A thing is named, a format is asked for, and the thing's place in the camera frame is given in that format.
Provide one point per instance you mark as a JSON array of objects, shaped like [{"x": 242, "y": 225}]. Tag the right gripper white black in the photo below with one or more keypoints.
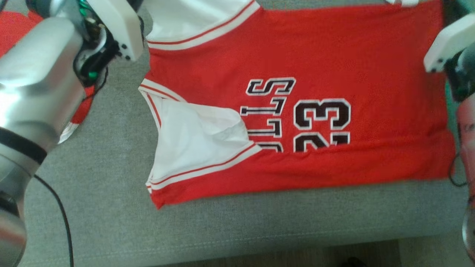
[{"x": 452, "y": 40}]

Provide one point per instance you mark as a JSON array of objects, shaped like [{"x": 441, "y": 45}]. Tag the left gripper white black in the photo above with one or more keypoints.
[{"x": 122, "y": 29}]

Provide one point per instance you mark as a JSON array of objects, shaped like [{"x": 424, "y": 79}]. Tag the red shorts with white stripe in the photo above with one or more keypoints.
[{"x": 13, "y": 29}]

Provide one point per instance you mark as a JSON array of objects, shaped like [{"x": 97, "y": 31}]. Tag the red Bulls jersey white sleeves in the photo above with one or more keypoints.
[{"x": 334, "y": 55}]

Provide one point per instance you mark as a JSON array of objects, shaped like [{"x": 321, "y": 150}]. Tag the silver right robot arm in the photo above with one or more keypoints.
[{"x": 468, "y": 148}]

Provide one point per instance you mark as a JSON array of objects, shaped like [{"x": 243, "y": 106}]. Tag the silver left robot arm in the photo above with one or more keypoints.
[{"x": 33, "y": 92}]

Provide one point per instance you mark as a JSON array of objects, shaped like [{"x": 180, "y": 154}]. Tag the grey fabric sofa seat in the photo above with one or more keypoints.
[{"x": 111, "y": 207}]

